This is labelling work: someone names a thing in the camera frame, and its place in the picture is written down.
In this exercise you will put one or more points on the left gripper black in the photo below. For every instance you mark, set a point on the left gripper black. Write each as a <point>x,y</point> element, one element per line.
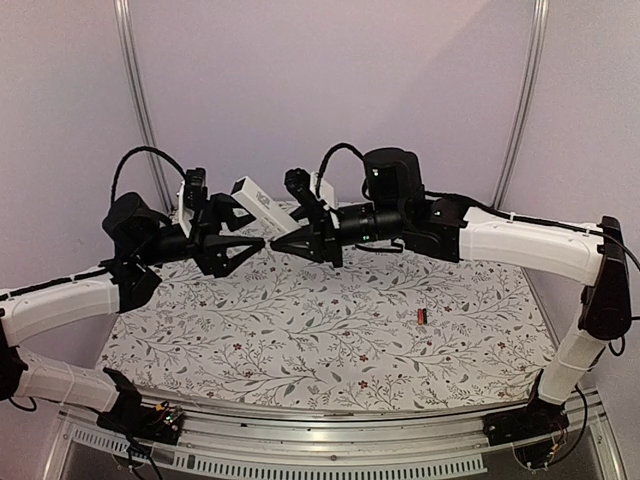
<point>213,258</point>

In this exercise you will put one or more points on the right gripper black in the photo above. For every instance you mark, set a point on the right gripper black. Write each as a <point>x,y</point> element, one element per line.
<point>321,241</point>

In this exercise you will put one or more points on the white remote control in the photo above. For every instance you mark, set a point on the white remote control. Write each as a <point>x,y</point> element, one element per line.
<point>267,211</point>

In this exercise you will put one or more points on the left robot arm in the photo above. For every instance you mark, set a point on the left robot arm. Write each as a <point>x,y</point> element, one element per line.
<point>143,239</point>

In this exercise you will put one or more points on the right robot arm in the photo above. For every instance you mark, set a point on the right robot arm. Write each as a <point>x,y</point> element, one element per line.
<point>452,227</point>

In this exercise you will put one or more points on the floral patterned table mat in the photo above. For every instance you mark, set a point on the floral patterned table mat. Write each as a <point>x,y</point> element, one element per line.
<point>284,332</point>

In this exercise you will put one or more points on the red black battery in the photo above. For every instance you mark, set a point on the red black battery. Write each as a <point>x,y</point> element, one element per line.
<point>422,316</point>

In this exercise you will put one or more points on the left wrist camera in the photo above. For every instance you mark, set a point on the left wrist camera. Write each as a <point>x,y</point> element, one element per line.
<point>190,192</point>

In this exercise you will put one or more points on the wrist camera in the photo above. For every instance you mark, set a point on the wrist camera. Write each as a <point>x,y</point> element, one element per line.
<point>298,184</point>
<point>190,192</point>

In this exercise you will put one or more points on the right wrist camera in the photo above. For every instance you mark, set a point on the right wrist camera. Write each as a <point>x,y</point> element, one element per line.
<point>298,184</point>

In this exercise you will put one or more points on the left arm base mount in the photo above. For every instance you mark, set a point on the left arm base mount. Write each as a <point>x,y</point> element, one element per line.
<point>161,423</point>

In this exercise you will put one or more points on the left aluminium frame post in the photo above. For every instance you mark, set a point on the left aluminium frame post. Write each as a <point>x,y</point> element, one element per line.
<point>133,73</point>

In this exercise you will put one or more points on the aluminium frame post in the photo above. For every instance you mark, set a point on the aluminium frame post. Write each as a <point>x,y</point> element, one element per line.
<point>525,98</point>
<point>133,73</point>

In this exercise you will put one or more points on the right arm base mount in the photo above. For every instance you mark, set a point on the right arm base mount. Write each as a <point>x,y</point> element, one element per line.
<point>534,419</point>

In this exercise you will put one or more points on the right aluminium frame post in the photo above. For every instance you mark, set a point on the right aluminium frame post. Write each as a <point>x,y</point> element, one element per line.
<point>525,98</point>

